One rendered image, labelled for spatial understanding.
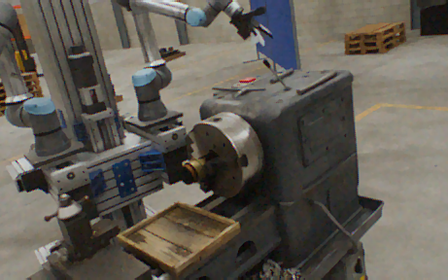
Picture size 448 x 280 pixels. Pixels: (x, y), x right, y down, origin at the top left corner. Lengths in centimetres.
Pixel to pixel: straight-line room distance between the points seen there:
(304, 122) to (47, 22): 122
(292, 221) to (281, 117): 44
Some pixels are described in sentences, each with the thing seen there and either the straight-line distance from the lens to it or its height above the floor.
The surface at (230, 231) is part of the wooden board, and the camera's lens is 147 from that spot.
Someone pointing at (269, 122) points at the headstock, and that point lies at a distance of 153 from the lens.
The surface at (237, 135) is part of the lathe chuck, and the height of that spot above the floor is 118.
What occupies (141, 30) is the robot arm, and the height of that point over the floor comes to 158.
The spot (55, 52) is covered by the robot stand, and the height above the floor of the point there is 156.
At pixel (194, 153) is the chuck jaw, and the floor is 114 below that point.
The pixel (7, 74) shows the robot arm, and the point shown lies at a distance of 199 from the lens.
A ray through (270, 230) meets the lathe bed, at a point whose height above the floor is 76.
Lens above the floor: 167
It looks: 19 degrees down
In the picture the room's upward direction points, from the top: 11 degrees counter-clockwise
